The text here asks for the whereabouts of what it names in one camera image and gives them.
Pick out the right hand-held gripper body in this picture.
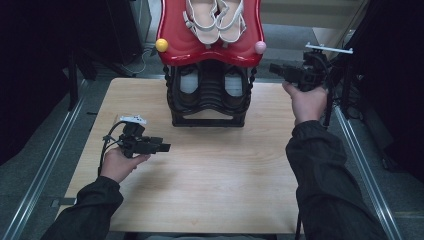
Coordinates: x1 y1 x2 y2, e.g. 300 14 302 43
283 41 354 93

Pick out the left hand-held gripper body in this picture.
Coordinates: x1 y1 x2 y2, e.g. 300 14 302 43
103 114 164 159

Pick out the black leather shoe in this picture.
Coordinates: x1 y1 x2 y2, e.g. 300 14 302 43
175 64 203 113
222 64 250 113

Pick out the white heeled shoe with rhinestone buckle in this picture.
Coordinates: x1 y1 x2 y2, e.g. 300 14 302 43
215 0 248 44
182 0 221 47

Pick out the red and black shoe rack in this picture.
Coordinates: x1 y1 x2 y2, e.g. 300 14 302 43
154 0 268 128

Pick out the person's left hand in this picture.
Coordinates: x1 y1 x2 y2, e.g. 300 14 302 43
99 146 152 184

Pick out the person's right hand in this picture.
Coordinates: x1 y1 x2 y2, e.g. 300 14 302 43
281 80 329 127

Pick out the black tripod stand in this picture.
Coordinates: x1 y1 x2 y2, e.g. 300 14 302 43
328 0 368 119

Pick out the black metal stand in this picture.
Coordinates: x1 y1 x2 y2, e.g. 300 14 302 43
66 49 81 112

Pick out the dark curtain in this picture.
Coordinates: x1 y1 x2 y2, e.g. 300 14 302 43
346 0 424 183
0 0 144 166

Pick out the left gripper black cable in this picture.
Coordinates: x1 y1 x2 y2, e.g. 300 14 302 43
97 120 129 178

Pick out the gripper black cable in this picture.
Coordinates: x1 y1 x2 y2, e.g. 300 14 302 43
97 120 129 178
321 54 335 129

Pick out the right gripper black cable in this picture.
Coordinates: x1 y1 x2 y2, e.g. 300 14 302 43
321 54 335 129

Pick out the grey floor cable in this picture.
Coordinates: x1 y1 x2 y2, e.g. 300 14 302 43
124 46 158 76

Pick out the grey floor bracket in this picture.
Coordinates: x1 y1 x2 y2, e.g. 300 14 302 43
49 198 77 208

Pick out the metal floor rail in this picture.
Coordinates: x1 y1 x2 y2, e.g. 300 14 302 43
328 89 404 240
0 79 88 240

